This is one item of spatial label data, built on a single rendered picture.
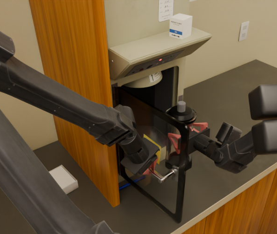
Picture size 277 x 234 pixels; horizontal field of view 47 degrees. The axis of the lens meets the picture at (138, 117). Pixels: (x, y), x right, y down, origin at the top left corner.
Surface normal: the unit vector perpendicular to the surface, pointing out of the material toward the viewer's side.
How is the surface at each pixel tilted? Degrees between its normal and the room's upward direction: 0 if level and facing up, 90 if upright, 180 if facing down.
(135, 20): 90
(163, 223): 0
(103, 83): 90
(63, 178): 0
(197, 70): 90
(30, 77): 55
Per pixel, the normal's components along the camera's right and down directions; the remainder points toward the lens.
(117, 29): 0.58, 0.46
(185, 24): 0.76, 0.36
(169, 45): -0.02, -0.82
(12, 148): 0.78, -0.51
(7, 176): -0.19, 0.27
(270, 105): 0.02, -0.19
